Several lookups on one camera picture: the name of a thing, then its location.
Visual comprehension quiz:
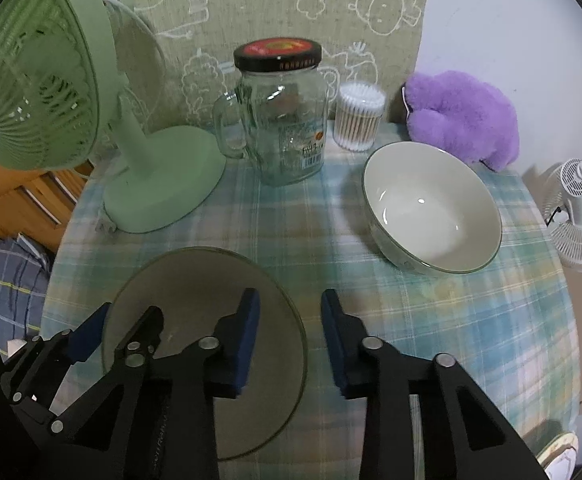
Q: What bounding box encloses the wooden chair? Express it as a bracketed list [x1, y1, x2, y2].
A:
[0, 162, 94, 253]

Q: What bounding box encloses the large leaf pattern bowl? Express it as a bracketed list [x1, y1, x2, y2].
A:
[101, 246, 308, 462]

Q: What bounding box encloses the plaid tablecloth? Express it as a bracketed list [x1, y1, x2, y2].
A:
[41, 120, 582, 480]

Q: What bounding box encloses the small leaf pattern bowl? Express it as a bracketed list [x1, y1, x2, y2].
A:
[362, 141, 503, 277]

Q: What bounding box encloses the glass jar with black lid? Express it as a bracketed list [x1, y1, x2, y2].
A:
[212, 37, 328, 187]

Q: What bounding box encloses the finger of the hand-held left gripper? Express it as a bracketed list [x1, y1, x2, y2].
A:
[48, 306, 164, 436]
[0, 302, 112, 406]

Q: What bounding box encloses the cotton swab container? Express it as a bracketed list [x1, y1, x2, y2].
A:
[334, 81, 387, 152]

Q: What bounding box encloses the blue plaid cloth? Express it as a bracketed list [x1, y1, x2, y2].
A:
[0, 232, 56, 346]

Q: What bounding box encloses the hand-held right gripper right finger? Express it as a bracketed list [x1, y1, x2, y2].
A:
[321, 288, 547, 480]

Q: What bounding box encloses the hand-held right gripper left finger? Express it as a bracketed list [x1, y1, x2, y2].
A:
[46, 287, 262, 480]

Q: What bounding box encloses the green desk fan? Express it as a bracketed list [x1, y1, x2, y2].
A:
[0, 0, 228, 234]

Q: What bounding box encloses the purple plush toy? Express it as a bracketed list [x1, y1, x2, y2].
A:
[402, 71, 520, 172]

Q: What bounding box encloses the green printed cushion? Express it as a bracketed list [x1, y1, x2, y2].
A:
[93, 0, 429, 128]

